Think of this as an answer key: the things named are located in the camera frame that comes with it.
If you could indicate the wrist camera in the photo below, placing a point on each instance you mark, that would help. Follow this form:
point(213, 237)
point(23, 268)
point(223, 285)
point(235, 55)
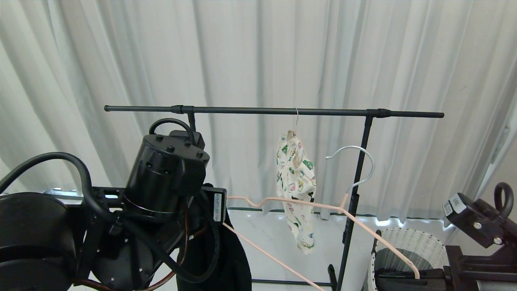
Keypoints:
point(200, 141)
point(468, 218)

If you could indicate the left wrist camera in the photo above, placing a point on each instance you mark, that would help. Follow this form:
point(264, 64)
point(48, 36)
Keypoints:
point(200, 141)

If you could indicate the white laundry basket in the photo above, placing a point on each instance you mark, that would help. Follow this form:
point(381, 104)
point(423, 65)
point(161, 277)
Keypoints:
point(420, 242)

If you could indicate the white curtain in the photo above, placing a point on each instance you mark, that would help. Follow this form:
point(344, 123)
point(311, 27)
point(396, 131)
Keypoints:
point(258, 52)

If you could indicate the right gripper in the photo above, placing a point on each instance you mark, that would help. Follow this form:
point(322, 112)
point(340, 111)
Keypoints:
point(484, 279)

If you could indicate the cream printed garment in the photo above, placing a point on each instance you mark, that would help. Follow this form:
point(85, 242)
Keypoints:
point(297, 182)

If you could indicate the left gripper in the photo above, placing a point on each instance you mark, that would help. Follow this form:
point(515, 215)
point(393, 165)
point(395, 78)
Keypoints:
point(214, 202)

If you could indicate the black clothes rack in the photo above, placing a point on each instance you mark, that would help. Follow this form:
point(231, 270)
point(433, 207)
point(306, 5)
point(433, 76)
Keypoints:
point(242, 110)

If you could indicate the black garment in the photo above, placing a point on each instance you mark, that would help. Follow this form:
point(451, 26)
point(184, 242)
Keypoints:
point(218, 262)

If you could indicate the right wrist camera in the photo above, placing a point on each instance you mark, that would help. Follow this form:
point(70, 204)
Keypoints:
point(468, 218)

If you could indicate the pink clothes hanger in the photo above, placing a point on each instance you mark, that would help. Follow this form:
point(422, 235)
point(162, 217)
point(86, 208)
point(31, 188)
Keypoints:
point(297, 117)
point(342, 208)

